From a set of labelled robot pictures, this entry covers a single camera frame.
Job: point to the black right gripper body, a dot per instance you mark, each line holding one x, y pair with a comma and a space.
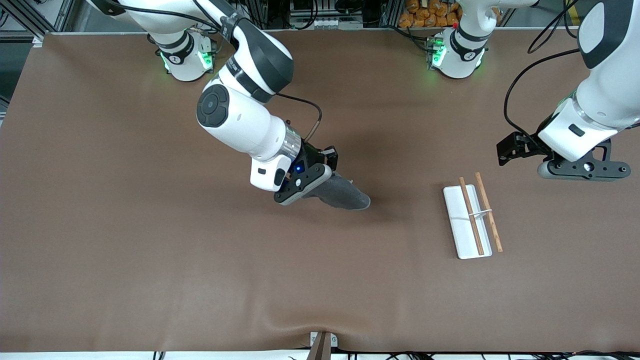
313, 155

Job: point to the dark grey towel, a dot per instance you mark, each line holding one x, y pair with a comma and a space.
342, 196

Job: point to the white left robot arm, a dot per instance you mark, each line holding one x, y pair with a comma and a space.
605, 100

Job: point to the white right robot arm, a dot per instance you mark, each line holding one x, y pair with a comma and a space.
240, 120

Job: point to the wooden rack rod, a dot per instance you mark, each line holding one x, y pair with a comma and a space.
495, 232
467, 200

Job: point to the white towel rack base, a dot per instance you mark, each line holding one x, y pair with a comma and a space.
457, 220

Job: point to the white connector block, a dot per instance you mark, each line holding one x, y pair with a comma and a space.
325, 22

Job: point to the pile of orange buns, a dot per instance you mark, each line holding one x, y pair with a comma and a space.
425, 15

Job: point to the brown table mat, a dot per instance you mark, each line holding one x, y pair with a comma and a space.
150, 200

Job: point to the metal bracket with brown post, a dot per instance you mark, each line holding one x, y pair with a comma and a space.
322, 347

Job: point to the aluminium frame profile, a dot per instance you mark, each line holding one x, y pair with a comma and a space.
60, 15

